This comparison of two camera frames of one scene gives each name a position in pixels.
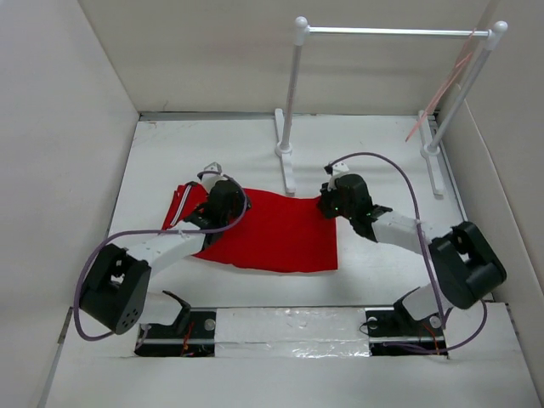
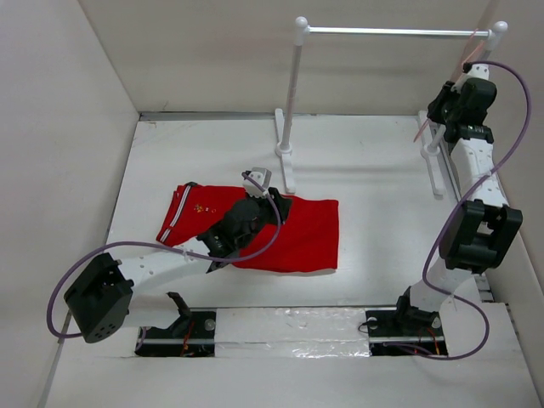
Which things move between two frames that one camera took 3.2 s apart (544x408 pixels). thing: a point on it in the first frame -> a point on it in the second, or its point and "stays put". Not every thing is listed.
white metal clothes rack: [282, 137] stays put
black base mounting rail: [195, 334] stays put
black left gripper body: [237, 210] -> [267, 213]
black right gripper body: [332, 206] -> [445, 108]
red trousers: [276, 231] stays put
